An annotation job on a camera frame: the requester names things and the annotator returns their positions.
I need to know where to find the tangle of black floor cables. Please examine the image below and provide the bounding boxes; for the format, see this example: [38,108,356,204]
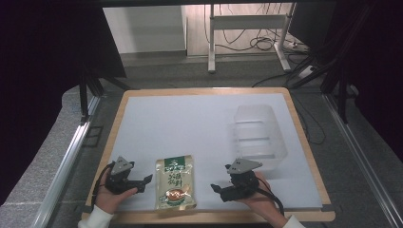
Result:
[203,3,310,53]

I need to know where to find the white metal desk frame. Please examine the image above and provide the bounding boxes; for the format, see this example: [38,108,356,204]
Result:
[207,3,297,74]

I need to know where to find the aluminium rail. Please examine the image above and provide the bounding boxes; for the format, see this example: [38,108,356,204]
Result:
[321,93,403,228]
[30,94,102,228]

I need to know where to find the black metal stand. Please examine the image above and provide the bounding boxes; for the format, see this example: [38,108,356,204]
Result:
[286,53,353,125]
[77,67,132,123]

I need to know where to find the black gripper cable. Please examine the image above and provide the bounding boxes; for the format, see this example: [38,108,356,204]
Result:
[255,175,285,217]
[90,161,116,213]

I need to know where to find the dark curtain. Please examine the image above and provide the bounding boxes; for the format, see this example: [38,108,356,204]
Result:
[319,0,403,164]
[0,0,127,207]

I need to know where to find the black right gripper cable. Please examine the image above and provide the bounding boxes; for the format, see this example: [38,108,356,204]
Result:
[255,175,285,217]

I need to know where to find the thin black floor cable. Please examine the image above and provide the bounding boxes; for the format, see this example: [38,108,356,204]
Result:
[289,90,327,146]

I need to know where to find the clear plastic container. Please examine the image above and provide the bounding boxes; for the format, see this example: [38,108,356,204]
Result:
[232,104,289,172]

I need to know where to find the white wall panel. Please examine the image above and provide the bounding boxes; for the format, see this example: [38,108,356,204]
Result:
[102,5,187,55]

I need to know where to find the green and cream seasoning packet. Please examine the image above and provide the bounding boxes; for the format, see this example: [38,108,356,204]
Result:
[154,154,198,211]

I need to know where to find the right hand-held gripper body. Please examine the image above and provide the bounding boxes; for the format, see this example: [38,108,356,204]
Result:
[221,158,264,202]

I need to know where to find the white table mat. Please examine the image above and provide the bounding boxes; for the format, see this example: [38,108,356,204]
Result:
[108,92,323,213]

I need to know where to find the person's right hand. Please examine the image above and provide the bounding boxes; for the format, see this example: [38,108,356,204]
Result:
[236,170,289,228]

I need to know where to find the white power strip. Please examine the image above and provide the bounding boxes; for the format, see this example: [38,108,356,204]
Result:
[297,65,317,80]
[287,41,311,53]

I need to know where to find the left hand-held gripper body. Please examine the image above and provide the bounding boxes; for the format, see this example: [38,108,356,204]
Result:
[104,156,147,195]

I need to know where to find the person's left hand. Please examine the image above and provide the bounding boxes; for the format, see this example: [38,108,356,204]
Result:
[94,166,139,215]

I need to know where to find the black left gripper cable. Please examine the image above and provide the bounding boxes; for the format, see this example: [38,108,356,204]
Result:
[90,161,116,213]

